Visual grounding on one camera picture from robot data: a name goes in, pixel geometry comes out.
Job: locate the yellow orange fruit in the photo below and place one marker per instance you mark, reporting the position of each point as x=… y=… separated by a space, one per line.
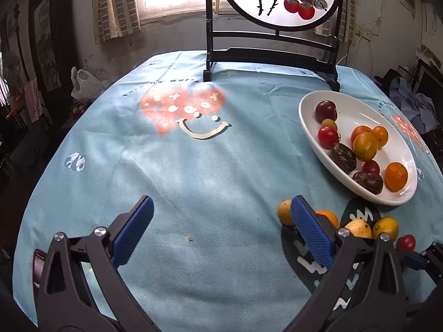
x=386 y=226
x=284 y=212

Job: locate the dark framed wall picture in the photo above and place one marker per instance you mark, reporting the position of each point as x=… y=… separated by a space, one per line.
x=45 y=41

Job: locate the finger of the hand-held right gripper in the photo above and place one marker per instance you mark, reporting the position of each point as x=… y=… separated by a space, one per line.
x=412 y=260
x=434 y=250

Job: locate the white oval plate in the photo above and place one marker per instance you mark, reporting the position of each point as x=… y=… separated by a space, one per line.
x=367 y=114

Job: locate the dark red plum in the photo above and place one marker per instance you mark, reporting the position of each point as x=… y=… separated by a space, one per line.
x=325 y=110

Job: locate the red cherry tomato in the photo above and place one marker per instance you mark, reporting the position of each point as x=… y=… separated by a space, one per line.
x=371 y=167
x=406 y=242

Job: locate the dark brown wrinkled fruit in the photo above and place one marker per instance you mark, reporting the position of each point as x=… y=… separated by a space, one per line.
x=342 y=158
x=368 y=182

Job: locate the small orange tangerine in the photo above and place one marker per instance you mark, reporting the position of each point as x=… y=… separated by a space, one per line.
x=328 y=218

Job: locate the black monitor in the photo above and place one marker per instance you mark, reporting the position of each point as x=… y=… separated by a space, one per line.
x=432 y=83

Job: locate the yellow orange tomato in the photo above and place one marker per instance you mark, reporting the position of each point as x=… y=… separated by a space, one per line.
x=365 y=146

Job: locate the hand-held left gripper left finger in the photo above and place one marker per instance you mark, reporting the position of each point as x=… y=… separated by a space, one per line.
x=133 y=230

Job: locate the light blue printed tablecloth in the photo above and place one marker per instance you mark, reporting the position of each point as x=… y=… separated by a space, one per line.
x=207 y=166

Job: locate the blue cloth pile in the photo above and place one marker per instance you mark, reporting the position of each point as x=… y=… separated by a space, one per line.
x=415 y=105

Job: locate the small yellow green tomato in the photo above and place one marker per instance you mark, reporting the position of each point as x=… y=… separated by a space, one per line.
x=329 y=124

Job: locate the spotted yellow loquat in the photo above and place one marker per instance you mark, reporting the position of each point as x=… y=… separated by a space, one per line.
x=358 y=228

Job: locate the white wall socket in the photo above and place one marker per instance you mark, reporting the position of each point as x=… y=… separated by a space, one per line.
x=364 y=31

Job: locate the large red tomato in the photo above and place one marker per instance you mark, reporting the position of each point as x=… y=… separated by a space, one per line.
x=327 y=137

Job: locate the brick pattern curtain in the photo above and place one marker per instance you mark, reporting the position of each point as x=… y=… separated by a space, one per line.
x=348 y=13
x=114 y=10

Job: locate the pink hanging cloth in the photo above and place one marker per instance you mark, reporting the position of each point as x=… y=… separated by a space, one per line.
x=33 y=100

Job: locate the white plastic bag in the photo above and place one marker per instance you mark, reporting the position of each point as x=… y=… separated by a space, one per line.
x=84 y=84

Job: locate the black framed painted table screen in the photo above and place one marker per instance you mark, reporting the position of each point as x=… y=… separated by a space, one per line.
x=270 y=46

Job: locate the small round orange kumquat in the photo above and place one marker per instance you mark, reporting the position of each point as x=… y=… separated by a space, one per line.
x=380 y=136

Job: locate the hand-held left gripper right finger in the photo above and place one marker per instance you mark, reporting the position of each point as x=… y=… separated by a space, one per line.
x=311 y=230

